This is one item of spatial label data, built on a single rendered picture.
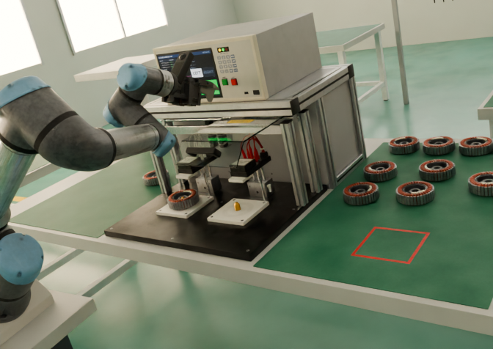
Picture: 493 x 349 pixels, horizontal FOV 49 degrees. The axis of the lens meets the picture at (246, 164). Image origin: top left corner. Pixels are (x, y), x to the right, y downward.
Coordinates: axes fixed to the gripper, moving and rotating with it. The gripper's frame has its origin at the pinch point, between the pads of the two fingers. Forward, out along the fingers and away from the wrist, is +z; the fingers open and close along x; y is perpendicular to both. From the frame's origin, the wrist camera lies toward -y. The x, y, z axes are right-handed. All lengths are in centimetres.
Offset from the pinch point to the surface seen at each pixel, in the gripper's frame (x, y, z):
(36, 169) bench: -155, 31, 37
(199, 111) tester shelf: -11.7, 6.5, 7.7
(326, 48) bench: -113, -80, 277
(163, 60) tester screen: -25.1, -11.0, 2.6
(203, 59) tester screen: -6.7, -9.8, 3.1
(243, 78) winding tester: 8.1, -3.3, 6.2
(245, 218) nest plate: 10.3, 41.2, 7.4
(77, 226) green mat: -59, 50, -5
